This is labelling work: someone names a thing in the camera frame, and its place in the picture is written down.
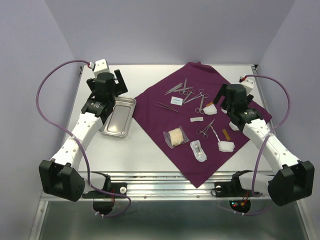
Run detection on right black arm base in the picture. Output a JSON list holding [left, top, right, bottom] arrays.
[[210, 170, 253, 198]]

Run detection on small steel scissors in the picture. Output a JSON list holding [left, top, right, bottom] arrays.
[[182, 88, 196, 104]]

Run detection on small white gauze roll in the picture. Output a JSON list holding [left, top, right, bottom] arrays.
[[190, 117, 204, 123]]

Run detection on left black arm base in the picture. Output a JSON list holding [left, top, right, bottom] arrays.
[[81, 171, 128, 201]]

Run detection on white gauze pad centre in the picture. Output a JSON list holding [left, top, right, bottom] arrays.
[[203, 104, 218, 116]]

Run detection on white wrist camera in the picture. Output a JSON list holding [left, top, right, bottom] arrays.
[[239, 76, 256, 95], [93, 59, 110, 78]]

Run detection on purple surgical drape cloth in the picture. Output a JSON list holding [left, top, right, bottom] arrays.
[[128, 62, 258, 187]]

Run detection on steel hemostat clamp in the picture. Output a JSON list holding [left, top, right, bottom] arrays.
[[196, 119, 215, 140]]

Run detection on long steel forceps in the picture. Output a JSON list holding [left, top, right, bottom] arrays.
[[184, 88, 209, 104]]

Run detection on clear suture packet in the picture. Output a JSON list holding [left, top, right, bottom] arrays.
[[190, 140, 207, 163]]

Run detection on lower orange adhesive strip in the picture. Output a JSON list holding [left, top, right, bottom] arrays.
[[222, 129, 231, 141]]

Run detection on white blue label packet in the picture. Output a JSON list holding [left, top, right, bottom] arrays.
[[170, 96, 183, 106]]

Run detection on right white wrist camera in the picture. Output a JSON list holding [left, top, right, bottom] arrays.
[[239, 76, 256, 95]]

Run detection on white gauze pad lower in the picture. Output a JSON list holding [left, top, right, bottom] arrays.
[[218, 141, 235, 153]]

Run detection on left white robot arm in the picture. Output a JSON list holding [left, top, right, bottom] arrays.
[[38, 69, 128, 202]]

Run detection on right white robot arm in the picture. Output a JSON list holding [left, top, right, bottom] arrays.
[[213, 84, 315, 206]]

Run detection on straight steel scissors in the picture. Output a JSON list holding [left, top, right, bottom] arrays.
[[179, 78, 188, 96]]

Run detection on thin steel tweezers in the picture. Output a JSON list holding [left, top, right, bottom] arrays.
[[155, 102, 178, 113]]

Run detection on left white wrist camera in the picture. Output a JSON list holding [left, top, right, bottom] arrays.
[[93, 59, 110, 78]]

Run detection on bagged beige gloves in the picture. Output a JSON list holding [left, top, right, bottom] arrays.
[[163, 126, 190, 149]]

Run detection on stainless steel instrument tray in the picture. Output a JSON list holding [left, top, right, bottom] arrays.
[[99, 96, 137, 139]]

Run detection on steel bandage scissors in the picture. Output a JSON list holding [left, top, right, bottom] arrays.
[[195, 97, 204, 114]]

